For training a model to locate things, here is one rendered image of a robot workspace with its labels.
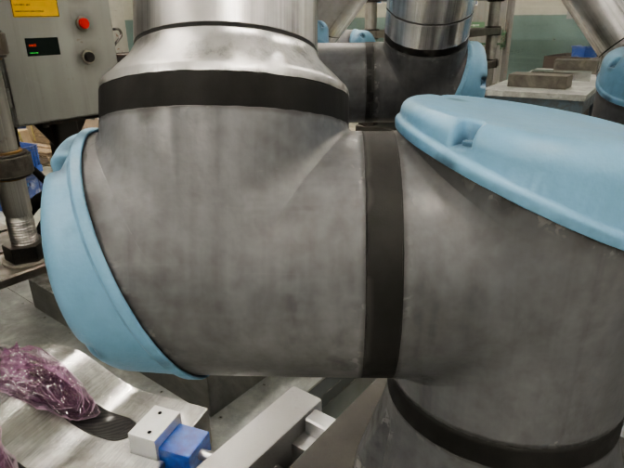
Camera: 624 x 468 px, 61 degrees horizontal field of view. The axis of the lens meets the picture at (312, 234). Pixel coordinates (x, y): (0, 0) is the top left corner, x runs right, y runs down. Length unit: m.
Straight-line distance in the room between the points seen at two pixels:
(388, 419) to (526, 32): 6.81
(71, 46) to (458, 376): 1.39
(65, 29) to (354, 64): 1.11
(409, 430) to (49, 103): 1.34
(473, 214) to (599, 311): 0.06
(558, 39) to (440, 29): 6.50
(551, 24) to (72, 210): 6.84
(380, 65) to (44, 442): 0.55
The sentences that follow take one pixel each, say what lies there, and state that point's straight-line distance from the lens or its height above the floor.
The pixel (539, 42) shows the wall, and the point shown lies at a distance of 7.00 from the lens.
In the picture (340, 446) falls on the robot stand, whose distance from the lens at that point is 0.39.
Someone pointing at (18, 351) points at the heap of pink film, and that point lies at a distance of 0.76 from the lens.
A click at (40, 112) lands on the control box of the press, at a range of 1.50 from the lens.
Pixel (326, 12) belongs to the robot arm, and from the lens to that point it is 0.90.
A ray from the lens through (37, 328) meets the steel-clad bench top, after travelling 1.08.
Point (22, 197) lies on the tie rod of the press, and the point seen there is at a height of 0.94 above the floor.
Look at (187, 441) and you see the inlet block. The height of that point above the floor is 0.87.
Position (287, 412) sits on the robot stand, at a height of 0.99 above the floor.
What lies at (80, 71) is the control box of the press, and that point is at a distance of 1.54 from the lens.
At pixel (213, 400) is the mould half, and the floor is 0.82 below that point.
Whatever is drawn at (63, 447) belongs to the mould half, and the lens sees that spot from 0.71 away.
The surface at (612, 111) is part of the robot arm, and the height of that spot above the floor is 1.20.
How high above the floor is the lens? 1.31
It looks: 22 degrees down
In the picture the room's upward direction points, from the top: 1 degrees counter-clockwise
